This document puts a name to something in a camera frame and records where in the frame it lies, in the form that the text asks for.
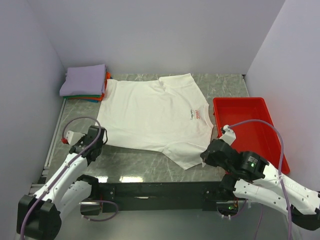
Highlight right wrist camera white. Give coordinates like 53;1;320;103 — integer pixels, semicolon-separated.
218;124;237;146

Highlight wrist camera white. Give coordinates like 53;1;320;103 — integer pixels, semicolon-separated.
218;124;237;146
61;130;85;146

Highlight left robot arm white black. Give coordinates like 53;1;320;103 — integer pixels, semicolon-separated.
16;125;108;240

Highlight black base bar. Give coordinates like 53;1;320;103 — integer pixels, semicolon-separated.
88;181;236;211

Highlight aluminium frame rail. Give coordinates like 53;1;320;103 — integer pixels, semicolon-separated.
24;183;52;202

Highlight folded lilac t shirt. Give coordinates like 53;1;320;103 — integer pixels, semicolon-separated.
59;64;106;97

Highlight red plastic bin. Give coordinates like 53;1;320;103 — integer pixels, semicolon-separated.
213;97;281;168

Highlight white t shirt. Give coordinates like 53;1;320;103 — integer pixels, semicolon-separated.
97;73;214;170

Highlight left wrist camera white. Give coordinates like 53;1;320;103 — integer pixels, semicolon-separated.
61;130;85;146

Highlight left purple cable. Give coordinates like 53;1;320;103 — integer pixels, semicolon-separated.
18;117;119;240

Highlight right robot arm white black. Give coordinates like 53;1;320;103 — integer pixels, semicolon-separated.
200;139;320;231

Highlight purple cable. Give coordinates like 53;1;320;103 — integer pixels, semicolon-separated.
18;117;119;240
227;119;293;240

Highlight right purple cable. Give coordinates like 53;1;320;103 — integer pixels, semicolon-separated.
227;119;293;240

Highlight folded orange t shirt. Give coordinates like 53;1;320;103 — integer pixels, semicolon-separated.
63;72;111;103

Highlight folded green t shirt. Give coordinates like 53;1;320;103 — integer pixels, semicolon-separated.
63;93;105;101

